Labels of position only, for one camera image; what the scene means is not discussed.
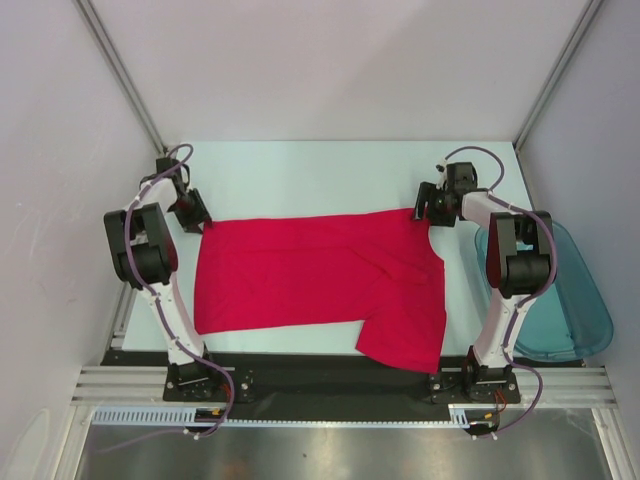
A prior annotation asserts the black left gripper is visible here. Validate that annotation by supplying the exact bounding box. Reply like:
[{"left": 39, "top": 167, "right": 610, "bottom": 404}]
[{"left": 169, "top": 188, "right": 212, "bottom": 235}]

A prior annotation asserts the red t shirt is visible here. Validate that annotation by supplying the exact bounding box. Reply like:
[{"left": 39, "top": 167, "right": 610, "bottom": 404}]
[{"left": 194, "top": 208, "right": 447, "bottom": 373}]

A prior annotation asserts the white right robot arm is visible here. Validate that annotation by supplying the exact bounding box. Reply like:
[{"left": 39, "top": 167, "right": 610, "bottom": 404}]
[{"left": 412, "top": 162, "right": 557, "bottom": 403}]

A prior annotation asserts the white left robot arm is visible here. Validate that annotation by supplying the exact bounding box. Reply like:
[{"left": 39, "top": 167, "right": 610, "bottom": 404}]
[{"left": 103, "top": 155, "right": 221, "bottom": 400}]

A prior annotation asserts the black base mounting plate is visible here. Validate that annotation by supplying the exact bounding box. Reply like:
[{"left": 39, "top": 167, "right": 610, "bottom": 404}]
[{"left": 101, "top": 351, "right": 521, "bottom": 415}]

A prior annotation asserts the teal plastic basin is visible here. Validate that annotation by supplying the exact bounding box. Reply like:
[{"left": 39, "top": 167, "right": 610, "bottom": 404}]
[{"left": 473, "top": 219, "right": 615, "bottom": 360}]

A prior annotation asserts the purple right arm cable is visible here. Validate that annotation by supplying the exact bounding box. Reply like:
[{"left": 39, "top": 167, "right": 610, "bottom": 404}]
[{"left": 434, "top": 145, "right": 559, "bottom": 444}]

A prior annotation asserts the left aluminium corner post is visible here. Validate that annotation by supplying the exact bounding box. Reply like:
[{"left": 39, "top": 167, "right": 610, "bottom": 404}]
[{"left": 72, "top": 0, "right": 167, "bottom": 154}]

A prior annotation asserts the aluminium corner post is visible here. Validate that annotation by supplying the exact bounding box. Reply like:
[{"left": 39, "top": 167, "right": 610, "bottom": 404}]
[
  {"left": 72, "top": 0, "right": 167, "bottom": 154},
  {"left": 512, "top": 0, "right": 608, "bottom": 154}
]

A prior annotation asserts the white cable duct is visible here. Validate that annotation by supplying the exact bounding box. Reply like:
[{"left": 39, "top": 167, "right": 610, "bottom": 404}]
[{"left": 93, "top": 405, "right": 499, "bottom": 429}]

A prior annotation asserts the right aluminium corner post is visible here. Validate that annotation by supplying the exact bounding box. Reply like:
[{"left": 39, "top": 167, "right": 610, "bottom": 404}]
[{"left": 512, "top": 0, "right": 608, "bottom": 154}]

